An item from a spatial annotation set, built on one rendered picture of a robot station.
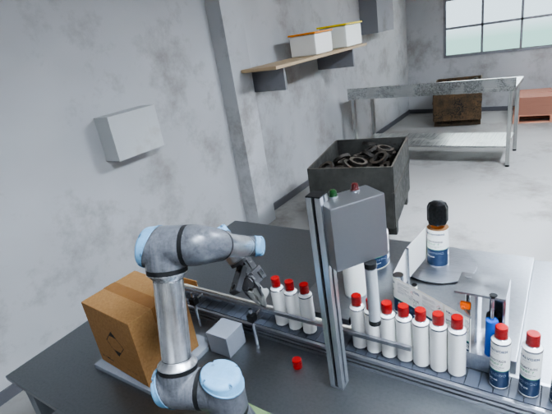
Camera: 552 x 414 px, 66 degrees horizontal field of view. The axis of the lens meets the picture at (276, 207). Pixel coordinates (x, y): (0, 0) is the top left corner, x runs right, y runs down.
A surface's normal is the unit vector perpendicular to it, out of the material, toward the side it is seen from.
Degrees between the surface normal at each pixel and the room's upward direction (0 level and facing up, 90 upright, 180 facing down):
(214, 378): 9
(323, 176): 90
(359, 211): 90
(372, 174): 90
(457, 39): 90
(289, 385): 0
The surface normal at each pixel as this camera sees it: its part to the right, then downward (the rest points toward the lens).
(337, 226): 0.37, 0.29
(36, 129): 0.82, 0.09
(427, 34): -0.55, 0.39
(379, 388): -0.15, -0.92
